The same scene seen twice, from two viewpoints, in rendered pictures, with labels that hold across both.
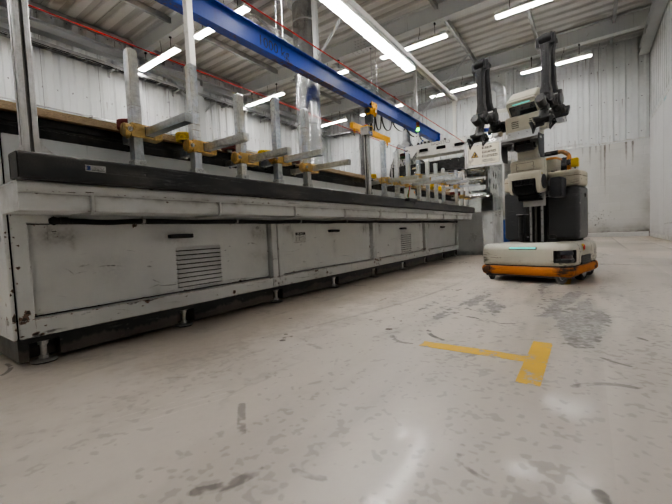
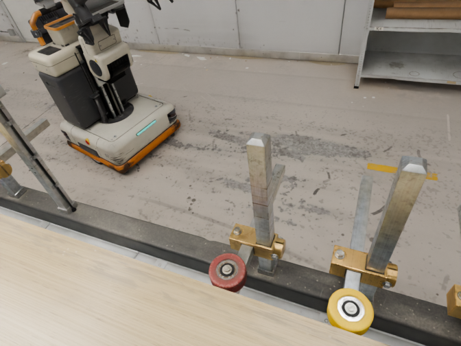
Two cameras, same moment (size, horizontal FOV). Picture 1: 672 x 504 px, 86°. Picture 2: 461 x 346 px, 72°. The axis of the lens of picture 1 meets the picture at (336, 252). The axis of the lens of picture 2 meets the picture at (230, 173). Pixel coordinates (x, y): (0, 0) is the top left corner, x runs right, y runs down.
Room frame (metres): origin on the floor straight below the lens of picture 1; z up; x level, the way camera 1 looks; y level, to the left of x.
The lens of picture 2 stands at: (2.29, 0.59, 1.52)
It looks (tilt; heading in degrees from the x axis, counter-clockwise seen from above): 44 degrees down; 263
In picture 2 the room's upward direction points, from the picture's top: 9 degrees counter-clockwise
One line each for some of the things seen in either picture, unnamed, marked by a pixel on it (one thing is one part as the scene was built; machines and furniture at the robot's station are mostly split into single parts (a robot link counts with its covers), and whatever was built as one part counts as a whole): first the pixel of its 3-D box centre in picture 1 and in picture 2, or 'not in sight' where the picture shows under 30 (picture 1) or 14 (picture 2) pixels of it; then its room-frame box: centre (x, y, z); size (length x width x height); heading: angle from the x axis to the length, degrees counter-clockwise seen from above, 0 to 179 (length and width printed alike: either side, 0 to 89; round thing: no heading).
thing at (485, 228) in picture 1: (443, 195); not in sight; (5.88, -1.79, 0.95); 1.65 x 0.70 x 1.90; 55
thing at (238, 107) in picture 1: (240, 144); not in sight; (1.77, 0.44, 0.87); 0.04 x 0.04 x 0.48; 55
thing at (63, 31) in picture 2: (543, 167); (68, 29); (2.89, -1.69, 0.87); 0.23 x 0.15 x 0.11; 41
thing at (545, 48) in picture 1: (546, 69); not in sight; (2.35, -1.40, 1.40); 0.11 x 0.06 x 0.43; 41
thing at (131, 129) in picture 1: (141, 132); not in sight; (1.38, 0.72, 0.83); 0.14 x 0.06 x 0.05; 145
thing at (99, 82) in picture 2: (538, 188); (115, 61); (2.66, -1.52, 0.68); 0.28 x 0.27 x 0.25; 41
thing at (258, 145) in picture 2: (305, 149); (263, 217); (2.18, 0.15, 0.93); 0.04 x 0.04 x 0.48; 55
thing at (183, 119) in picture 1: (154, 131); not in sight; (1.36, 0.66, 0.83); 0.43 x 0.03 x 0.04; 55
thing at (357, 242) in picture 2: (290, 159); (357, 242); (1.97, 0.22, 0.83); 0.43 x 0.03 x 0.04; 55
